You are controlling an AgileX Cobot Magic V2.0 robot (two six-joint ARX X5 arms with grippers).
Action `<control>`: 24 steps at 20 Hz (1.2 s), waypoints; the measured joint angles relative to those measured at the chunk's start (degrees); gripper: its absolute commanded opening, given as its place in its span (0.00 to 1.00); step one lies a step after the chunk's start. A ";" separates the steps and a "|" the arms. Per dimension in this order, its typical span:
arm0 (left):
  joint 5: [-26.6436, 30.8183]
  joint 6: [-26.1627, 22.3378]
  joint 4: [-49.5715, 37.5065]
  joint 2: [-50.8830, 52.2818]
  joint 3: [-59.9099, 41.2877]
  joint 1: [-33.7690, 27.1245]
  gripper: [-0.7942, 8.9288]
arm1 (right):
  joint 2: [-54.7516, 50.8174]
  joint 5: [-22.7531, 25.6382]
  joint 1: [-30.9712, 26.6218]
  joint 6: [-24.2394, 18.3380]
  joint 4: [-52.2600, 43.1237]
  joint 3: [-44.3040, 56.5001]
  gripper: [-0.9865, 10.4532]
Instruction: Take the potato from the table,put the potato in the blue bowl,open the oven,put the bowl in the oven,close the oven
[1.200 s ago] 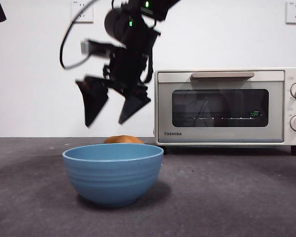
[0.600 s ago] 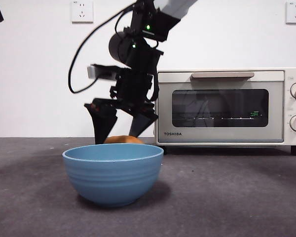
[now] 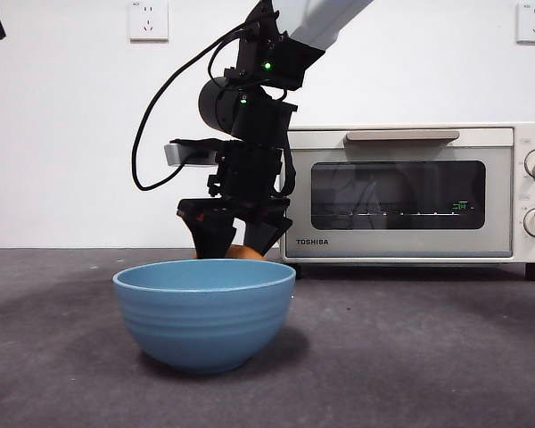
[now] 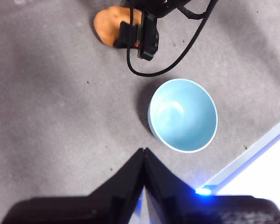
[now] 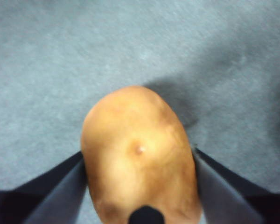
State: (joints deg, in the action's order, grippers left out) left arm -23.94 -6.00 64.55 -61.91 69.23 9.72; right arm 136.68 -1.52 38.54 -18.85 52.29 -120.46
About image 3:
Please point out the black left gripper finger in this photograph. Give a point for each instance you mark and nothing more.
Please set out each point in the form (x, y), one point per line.
(211, 236)
(265, 234)

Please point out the blue ribbed bowl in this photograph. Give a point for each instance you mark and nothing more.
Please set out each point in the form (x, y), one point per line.
(205, 321)

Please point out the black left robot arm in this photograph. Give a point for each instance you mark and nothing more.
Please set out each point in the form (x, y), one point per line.
(258, 116)

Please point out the dark oven foot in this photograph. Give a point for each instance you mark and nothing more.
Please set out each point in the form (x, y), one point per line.
(533, 271)
(297, 271)

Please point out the cream Toshiba toaster oven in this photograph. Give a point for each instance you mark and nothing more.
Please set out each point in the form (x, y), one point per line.
(519, 249)

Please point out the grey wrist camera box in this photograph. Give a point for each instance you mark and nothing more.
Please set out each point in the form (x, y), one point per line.
(178, 153)

